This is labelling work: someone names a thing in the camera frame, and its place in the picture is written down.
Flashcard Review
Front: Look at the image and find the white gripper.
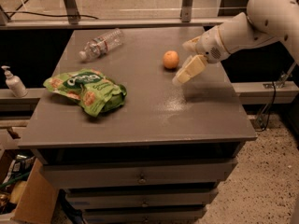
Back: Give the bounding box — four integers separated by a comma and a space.
172, 26, 230, 86

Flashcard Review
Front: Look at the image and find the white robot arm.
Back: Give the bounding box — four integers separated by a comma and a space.
173, 0, 299, 86

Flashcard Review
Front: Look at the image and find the orange fruit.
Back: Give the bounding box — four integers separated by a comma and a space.
163, 50, 179, 69

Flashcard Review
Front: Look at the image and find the clear plastic water bottle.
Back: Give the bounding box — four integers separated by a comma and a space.
78, 28, 124, 62

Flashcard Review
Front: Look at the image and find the green snack bag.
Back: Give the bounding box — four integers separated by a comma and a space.
43, 68, 127, 117

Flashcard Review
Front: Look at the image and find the white pump dispenser bottle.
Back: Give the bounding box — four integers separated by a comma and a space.
1, 65, 27, 98

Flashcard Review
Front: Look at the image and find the cardboard box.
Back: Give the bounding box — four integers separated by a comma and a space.
0, 160, 58, 224

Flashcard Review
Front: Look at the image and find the black cable by wall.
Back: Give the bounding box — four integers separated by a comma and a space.
254, 80, 278, 133

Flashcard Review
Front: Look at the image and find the black cable on ledge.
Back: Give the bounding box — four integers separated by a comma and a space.
4, 10, 100, 21

